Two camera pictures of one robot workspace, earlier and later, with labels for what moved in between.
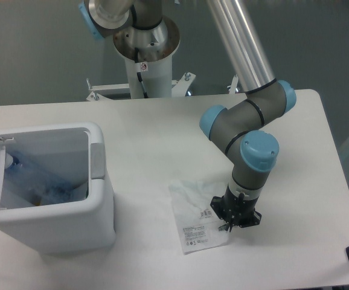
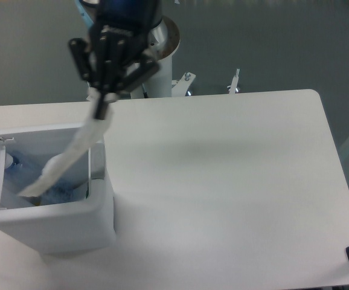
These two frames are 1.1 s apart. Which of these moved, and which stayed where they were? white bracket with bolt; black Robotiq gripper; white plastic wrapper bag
Moved: white plastic wrapper bag; black Robotiq gripper
Stayed: white bracket with bolt
